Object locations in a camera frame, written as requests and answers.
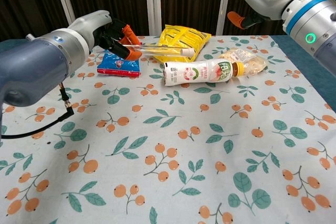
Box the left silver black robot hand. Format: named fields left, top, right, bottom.
left=67, top=10, right=143, bottom=61

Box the clear glass tube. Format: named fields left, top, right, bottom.
left=96, top=45, right=185, bottom=57

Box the blue red snack bag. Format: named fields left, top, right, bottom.
left=97, top=50, right=142, bottom=78

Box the clear bag of beige snacks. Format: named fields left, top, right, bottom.
left=218, top=47, right=269, bottom=77

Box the yellow snack bag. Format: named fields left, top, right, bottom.
left=145, top=24, right=212, bottom=63

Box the white bottle with yellow cap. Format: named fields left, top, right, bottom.
left=162, top=59, right=246, bottom=87

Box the floral orange green tablecloth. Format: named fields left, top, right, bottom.
left=0, top=35, right=336, bottom=224

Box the black robot cable with connector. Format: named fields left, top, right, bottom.
left=0, top=82, right=76, bottom=140

